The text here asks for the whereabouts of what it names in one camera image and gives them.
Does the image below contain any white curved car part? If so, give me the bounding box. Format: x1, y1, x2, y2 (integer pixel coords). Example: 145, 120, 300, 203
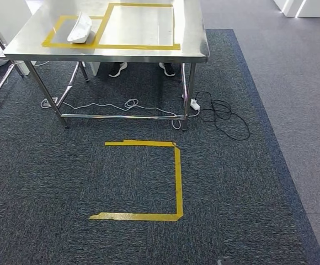
66, 12, 93, 44

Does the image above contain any stainless steel workbench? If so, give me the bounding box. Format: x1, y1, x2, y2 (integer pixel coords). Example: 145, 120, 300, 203
4, 0, 211, 131

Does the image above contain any yellow floor tape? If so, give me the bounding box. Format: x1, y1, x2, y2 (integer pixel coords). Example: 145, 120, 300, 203
89, 139, 184, 222

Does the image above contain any person's foot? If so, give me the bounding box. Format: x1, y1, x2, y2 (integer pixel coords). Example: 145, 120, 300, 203
108, 61, 128, 78
158, 61, 176, 77

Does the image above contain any white partition panel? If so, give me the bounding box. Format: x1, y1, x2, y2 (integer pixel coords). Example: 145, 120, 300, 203
0, 0, 33, 45

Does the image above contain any white lit plinth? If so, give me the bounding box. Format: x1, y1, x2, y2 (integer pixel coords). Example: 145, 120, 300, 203
273, 0, 320, 18

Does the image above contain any white power cable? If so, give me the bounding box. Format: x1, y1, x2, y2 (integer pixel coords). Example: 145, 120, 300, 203
41, 98, 201, 131

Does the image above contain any black coiled cable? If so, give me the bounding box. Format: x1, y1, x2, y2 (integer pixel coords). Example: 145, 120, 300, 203
194, 91, 251, 141

